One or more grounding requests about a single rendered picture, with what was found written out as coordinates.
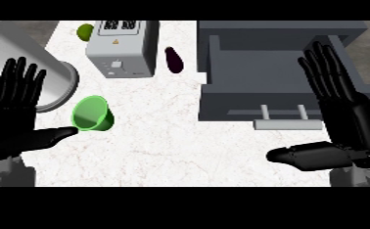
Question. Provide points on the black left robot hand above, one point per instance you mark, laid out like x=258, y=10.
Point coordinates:
x=18, y=109

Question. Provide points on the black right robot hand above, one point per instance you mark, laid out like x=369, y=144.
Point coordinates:
x=342, y=115

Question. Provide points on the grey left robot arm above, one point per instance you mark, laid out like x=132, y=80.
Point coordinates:
x=17, y=173

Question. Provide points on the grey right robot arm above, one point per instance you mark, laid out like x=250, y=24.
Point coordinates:
x=351, y=176

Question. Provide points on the green cup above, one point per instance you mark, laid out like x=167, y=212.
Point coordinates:
x=92, y=113

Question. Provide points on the grey open drawer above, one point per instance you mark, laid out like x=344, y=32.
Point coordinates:
x=270, y=73

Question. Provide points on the grey cylindrical appliance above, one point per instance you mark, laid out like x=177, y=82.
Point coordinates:
x=34, y=69

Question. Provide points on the green lime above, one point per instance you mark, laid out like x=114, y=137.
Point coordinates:
x=86, y=32

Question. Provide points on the grey toaster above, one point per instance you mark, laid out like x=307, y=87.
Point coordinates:
x=123, y=48

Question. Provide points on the dark purple eggplant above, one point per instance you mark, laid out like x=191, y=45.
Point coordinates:
x=174, y=60

